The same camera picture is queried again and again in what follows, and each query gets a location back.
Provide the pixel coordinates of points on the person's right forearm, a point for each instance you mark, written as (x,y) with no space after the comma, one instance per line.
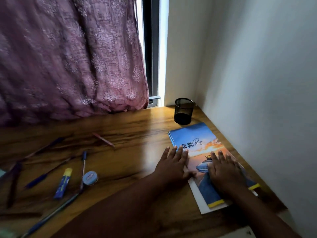
(260,215)

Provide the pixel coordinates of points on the blue sunset cover book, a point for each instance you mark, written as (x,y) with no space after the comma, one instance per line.
(193,136)

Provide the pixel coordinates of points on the slim blue capped pen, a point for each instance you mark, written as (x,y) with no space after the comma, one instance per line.
(53,142)

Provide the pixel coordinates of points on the dark pen blue tip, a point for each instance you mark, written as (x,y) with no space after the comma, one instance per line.
(13,185)

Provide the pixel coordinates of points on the person's left forearm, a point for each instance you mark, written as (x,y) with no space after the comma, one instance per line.
(111,210)

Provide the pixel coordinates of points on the long blue pen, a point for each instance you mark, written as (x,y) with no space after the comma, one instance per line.
(54,211)

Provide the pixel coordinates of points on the blue grip pen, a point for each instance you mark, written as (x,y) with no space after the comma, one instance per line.
(37,180)

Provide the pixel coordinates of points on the person's right hand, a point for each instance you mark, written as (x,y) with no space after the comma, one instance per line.
(226,173)

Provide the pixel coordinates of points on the round blue tape tin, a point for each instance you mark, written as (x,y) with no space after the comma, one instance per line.
(90,178)

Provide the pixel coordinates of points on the purple patterned curtain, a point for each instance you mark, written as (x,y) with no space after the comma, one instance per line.
(74,59)

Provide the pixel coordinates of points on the black mesh pen holder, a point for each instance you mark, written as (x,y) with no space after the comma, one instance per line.
(183,114)

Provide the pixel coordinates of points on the blue glue stick yellow cap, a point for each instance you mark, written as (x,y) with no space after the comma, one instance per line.
(63,183)

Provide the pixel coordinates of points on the clear pen blue cap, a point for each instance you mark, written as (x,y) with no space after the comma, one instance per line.
(83,166)

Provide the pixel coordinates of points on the person's left hand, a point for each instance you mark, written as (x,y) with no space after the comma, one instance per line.
(173,168)

